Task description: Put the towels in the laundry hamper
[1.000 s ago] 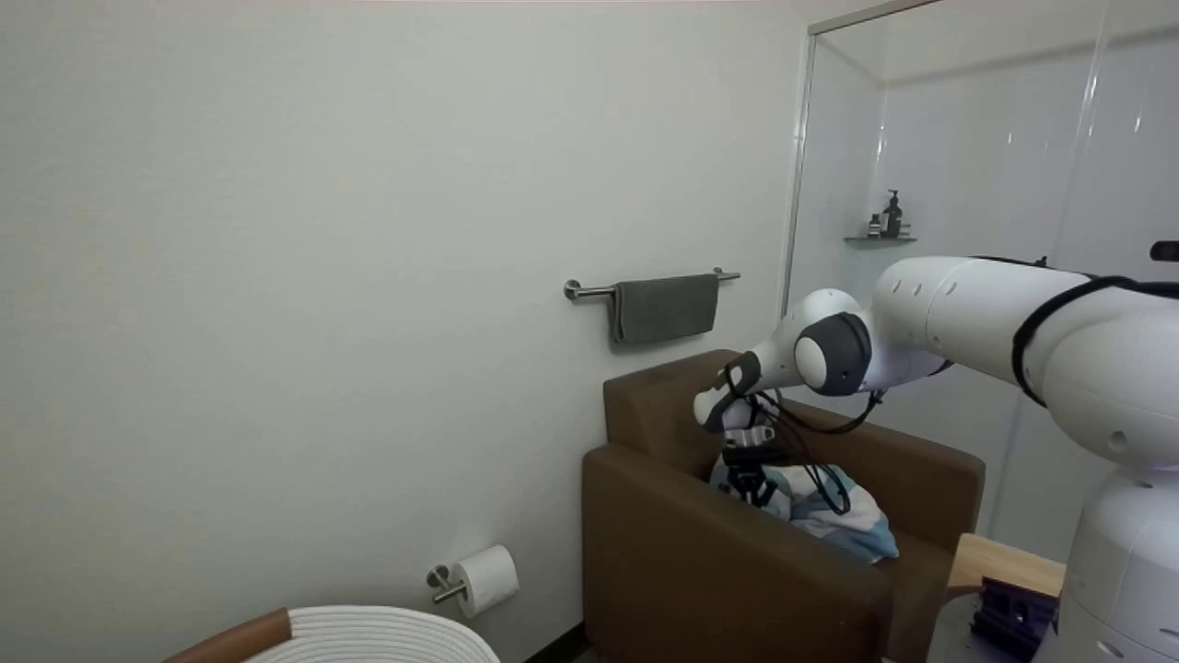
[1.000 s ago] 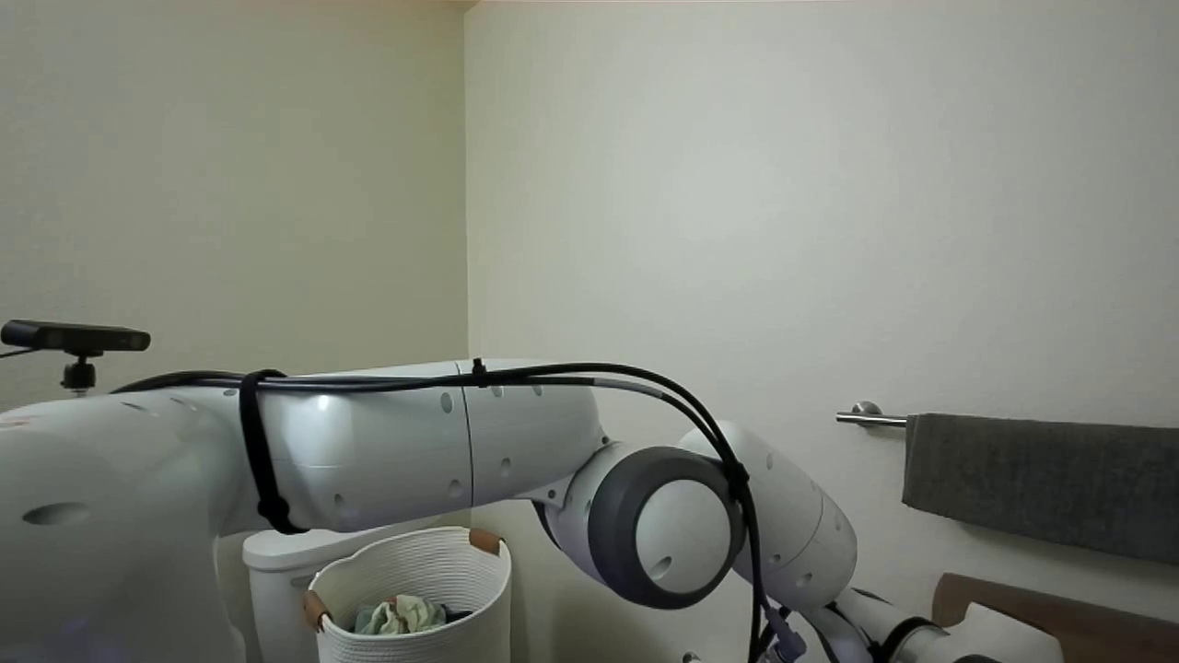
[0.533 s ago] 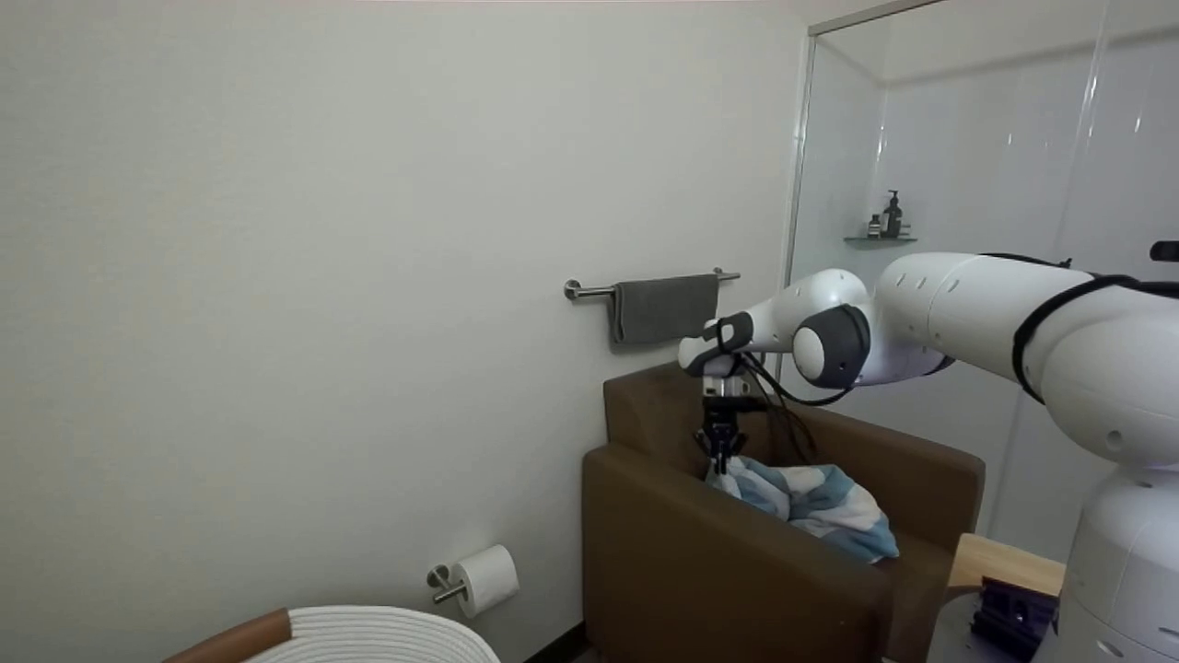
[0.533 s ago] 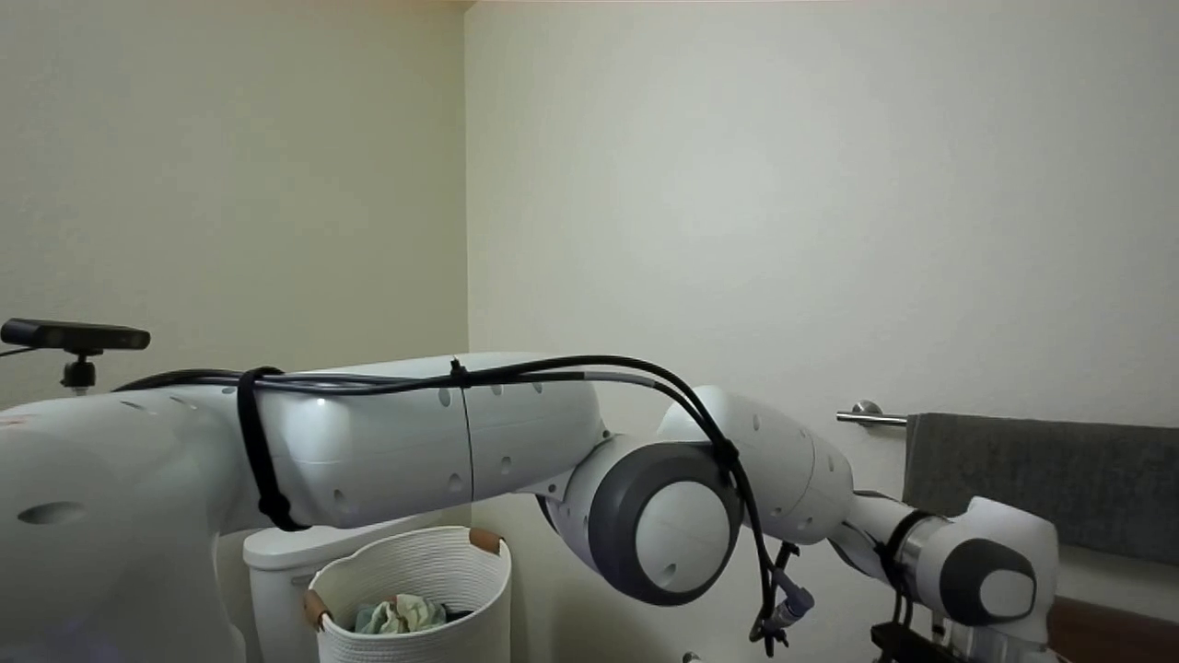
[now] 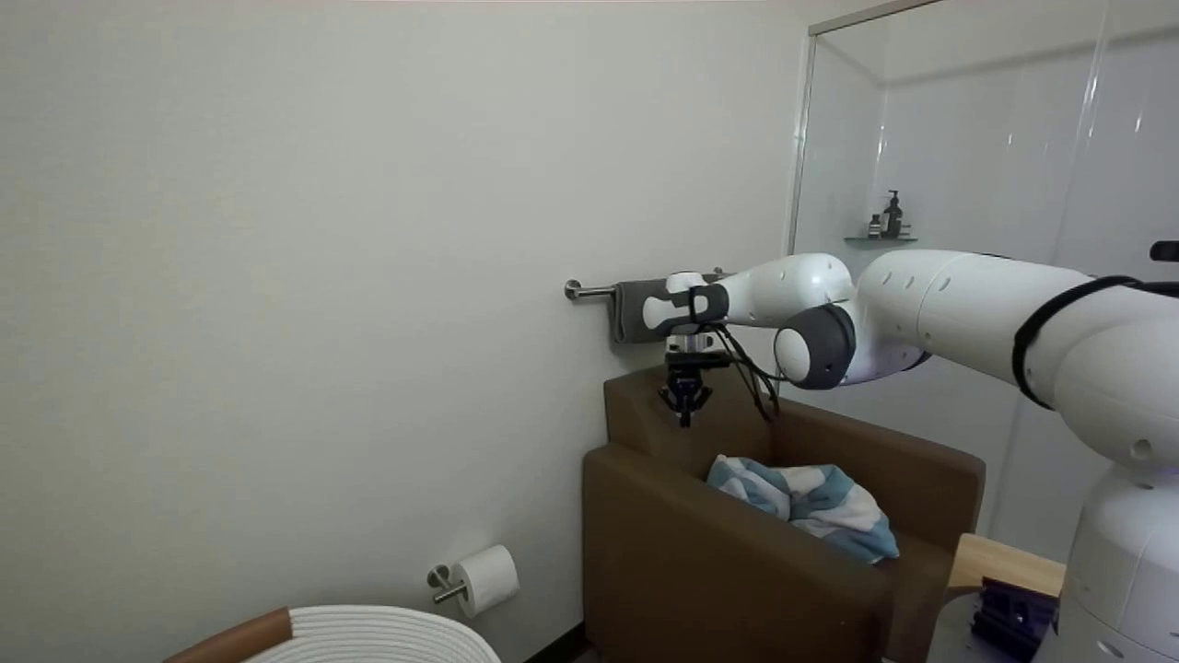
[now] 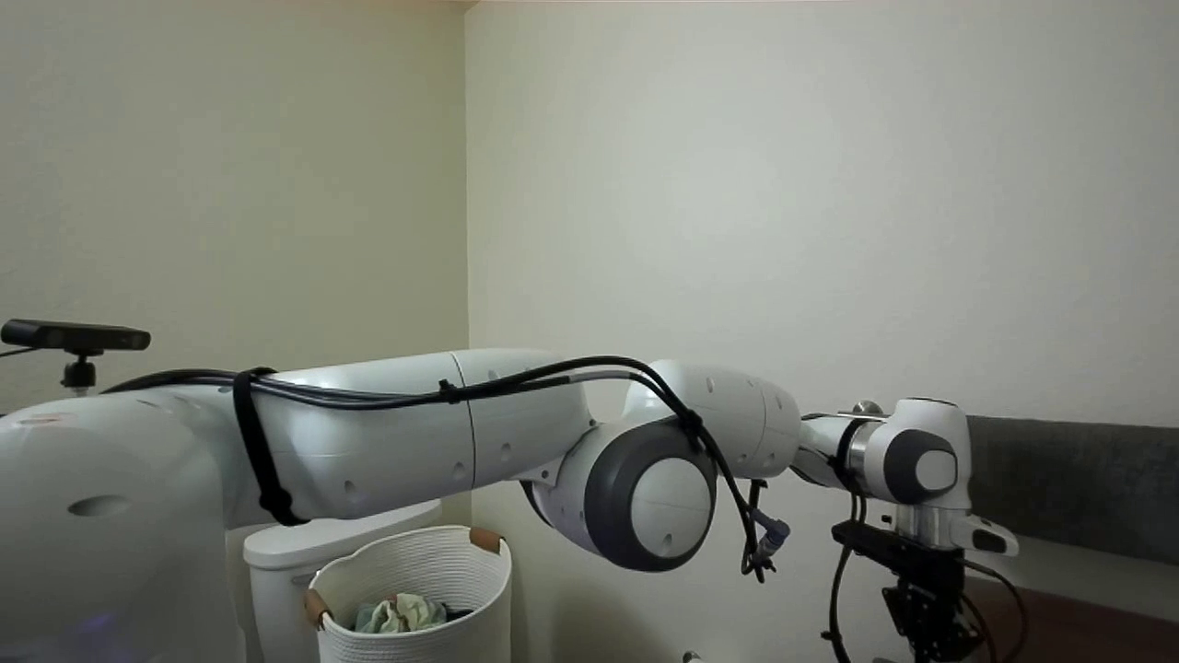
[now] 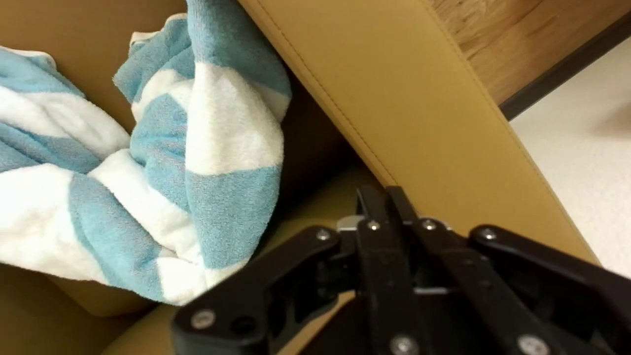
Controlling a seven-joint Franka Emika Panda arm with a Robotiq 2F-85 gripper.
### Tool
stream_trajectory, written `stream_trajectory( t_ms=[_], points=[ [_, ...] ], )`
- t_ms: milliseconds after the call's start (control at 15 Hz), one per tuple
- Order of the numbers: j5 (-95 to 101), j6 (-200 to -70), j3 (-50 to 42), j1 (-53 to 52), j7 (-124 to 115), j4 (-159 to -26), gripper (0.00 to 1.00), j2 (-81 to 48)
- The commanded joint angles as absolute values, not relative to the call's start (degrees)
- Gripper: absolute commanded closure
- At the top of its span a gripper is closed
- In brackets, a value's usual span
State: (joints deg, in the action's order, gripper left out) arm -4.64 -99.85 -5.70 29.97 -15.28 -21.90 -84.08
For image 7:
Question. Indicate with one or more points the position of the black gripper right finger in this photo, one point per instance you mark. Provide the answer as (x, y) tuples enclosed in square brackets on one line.
[(486, 288)]

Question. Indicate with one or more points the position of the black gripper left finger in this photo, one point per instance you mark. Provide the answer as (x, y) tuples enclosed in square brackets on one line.
[(367, 288)]

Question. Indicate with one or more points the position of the blue white striped towel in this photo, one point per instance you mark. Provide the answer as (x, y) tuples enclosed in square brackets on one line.
[(217, 130)]

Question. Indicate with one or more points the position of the brown armchair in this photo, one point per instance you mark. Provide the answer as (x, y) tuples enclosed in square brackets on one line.
[(407, 99)]

